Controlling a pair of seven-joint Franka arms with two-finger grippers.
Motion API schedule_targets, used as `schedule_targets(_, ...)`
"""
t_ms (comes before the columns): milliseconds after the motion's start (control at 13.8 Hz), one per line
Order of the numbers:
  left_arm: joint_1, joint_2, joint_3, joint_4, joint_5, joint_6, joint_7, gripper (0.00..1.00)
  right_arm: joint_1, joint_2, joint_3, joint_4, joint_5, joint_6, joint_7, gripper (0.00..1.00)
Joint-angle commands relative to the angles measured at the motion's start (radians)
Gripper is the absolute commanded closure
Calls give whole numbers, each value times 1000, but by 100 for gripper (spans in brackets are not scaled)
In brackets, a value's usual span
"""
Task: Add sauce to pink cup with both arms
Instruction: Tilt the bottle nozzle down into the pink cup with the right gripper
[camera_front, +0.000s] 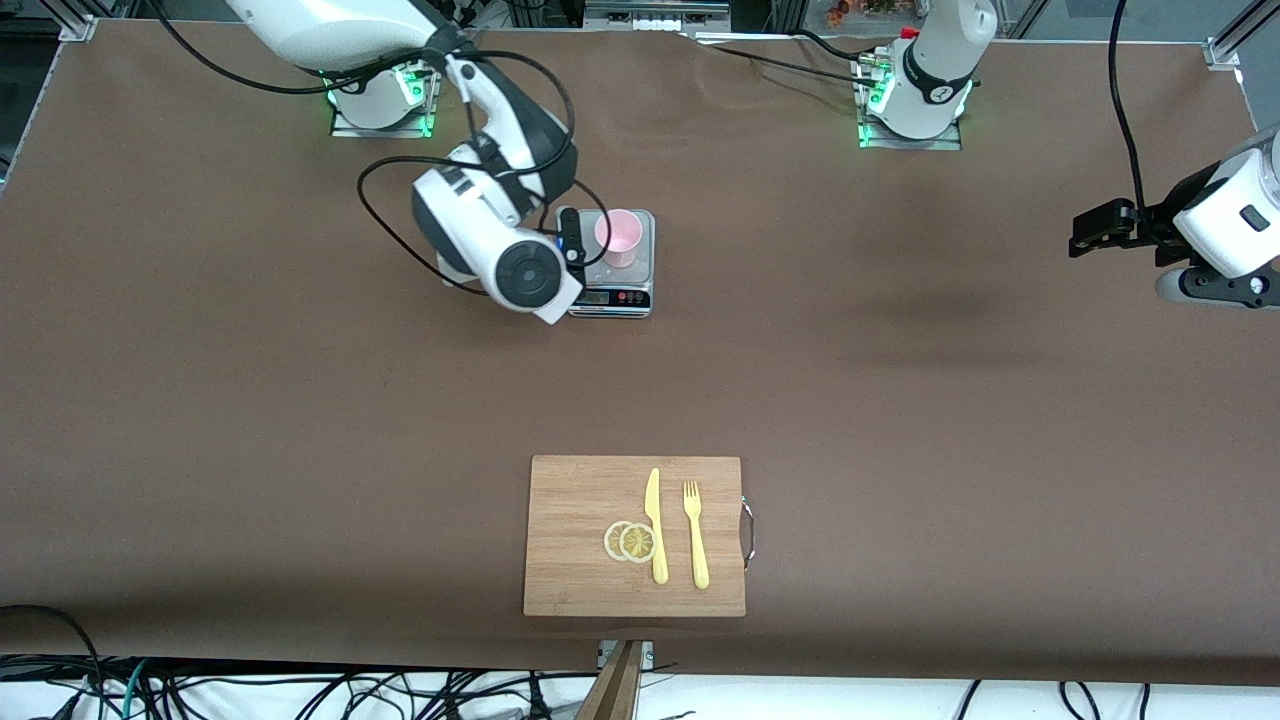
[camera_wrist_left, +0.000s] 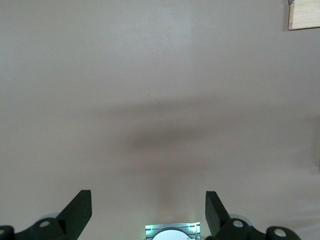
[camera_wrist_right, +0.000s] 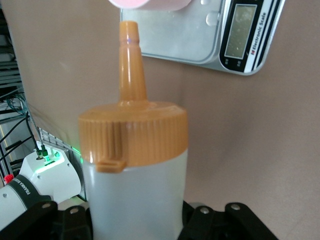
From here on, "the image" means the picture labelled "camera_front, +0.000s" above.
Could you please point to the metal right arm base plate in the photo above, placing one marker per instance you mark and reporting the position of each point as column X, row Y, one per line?
column 345, row 129

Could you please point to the silver digital kitchen scale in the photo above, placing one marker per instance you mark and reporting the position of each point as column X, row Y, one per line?
column 630, row 295

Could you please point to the pink plastic cup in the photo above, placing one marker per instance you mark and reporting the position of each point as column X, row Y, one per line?
column 620, row 240

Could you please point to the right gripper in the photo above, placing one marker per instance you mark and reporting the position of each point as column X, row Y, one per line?
column 570, row 238

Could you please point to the wooden cutting board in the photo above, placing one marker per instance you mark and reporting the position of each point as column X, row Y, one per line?
column 570, row 540

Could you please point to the yellow plastic fork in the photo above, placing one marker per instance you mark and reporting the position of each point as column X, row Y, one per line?
column 697, row 545

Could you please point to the wooden post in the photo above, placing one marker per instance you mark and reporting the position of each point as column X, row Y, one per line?
column 612, row 690

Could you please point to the yellow plastic knife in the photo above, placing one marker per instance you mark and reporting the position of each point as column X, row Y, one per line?
column 655, row 520

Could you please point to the white power strip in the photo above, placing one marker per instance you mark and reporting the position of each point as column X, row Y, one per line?
column 655, row 18

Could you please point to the aluminium corner bracket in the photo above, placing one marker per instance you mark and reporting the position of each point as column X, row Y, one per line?
column 78, row 28
column 1222, row 54

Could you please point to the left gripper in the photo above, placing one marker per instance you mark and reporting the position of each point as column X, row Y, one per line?
column 1152, row 225

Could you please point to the lemon slice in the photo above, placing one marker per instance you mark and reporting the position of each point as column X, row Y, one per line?
column 638, row 543
column 610, row 541

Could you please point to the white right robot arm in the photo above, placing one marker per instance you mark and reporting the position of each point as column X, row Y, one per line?
column 470, row 220

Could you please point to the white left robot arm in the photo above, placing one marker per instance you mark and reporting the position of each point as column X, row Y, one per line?
column 940, row 70

